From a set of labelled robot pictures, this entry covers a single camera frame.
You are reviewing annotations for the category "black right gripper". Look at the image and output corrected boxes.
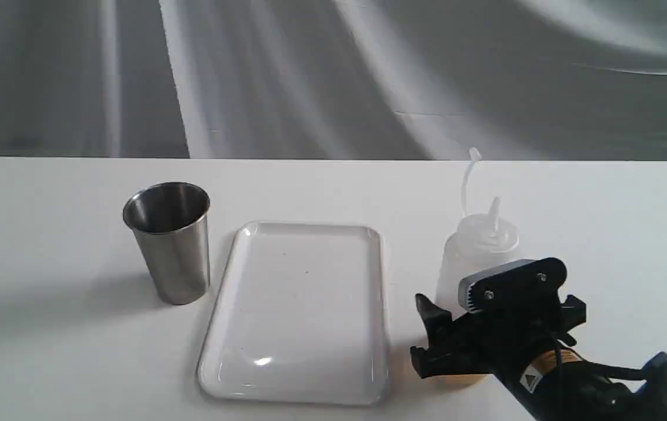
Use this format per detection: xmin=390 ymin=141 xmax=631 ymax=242
xmin=409 ymin=294 xmax=587 ymax=387

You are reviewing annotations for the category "translucent squeeze bottle amber liquid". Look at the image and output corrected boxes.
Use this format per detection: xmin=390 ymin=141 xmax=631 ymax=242
xmin=427 ymin=147 xmax=521 ymax=387

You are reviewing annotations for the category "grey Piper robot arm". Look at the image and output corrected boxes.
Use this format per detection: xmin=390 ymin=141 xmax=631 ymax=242
xmin=410 ymin=294 xmax=667 ymax=420

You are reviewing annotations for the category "stainless steel cup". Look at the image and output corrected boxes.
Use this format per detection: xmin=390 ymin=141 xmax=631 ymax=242
xmin=122 ymin=181 xmax=211 ymax=305

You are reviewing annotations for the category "white plastic tray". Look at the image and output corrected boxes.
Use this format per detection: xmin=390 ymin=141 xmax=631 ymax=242
xmin=197 ymin=221 xmax=390 ymax=406

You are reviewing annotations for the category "grey backdrop cloth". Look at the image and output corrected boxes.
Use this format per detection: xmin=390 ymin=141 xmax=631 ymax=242
xmin=0 ymin=1 xmax=667 ymax=160

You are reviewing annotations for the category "black camera cable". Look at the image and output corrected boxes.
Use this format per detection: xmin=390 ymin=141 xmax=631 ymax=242
xmin=535 ymin=327 xmax=647 ymax=421

